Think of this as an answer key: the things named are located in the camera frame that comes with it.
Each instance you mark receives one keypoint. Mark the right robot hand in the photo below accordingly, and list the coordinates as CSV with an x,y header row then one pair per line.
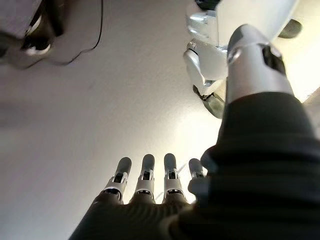
x,y
250,187

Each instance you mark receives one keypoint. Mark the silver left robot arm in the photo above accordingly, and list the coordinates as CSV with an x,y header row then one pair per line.
x,y
25,32

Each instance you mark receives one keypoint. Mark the green right robot foot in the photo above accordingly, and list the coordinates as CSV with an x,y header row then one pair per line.
x,y
212,103

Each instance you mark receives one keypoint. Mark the green robot foot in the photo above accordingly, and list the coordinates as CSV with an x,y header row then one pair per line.
x,y
291,28
212,103

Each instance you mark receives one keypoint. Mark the green left robot foot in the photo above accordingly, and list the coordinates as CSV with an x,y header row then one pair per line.
x,y
291,28

